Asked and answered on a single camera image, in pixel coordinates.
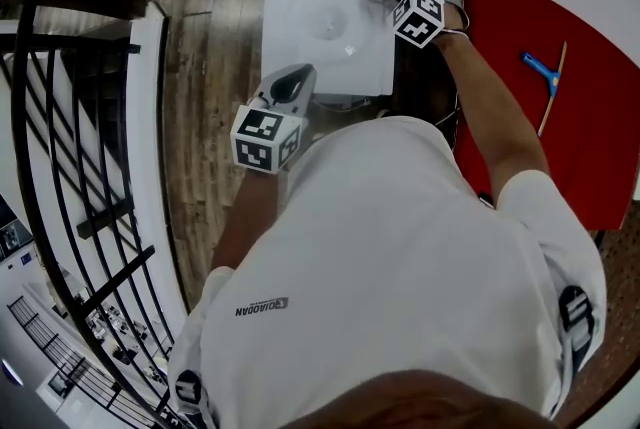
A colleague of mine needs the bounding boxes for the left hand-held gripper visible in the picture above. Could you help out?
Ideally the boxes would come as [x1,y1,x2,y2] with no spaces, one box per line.
[230,63,318,176]

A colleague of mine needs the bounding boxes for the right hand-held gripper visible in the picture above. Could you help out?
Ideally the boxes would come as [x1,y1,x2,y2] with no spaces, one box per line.
[389,0,470,50]

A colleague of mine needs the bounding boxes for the white water dispenser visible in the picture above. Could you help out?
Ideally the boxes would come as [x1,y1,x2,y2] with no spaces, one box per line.
[260,0,396,113]

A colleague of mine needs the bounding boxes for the person's right forearm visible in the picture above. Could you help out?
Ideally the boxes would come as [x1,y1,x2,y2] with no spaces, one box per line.
[432,29,551,198]

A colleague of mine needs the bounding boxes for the person's left forearm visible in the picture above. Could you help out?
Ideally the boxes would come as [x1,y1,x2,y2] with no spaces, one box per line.
[212,169,281,273]

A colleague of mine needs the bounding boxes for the person's white t-shirt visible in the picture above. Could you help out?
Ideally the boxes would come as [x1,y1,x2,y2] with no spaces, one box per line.
[167,115,609,429]

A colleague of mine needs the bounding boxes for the red tablecloth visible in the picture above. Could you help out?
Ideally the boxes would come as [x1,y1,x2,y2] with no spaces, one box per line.
[452,0,640,232]

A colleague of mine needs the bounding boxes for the black metal balcony railing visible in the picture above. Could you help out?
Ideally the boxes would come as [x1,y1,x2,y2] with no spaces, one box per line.
[7,296,166,423]

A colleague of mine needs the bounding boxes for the blue handled window squeegee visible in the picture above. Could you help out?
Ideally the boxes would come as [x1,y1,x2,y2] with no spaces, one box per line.
[520,40,569,138]

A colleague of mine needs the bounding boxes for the black grey harness strap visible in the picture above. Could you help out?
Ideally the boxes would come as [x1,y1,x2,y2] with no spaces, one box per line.
[174,369,206,429]
[557,284,596,373]

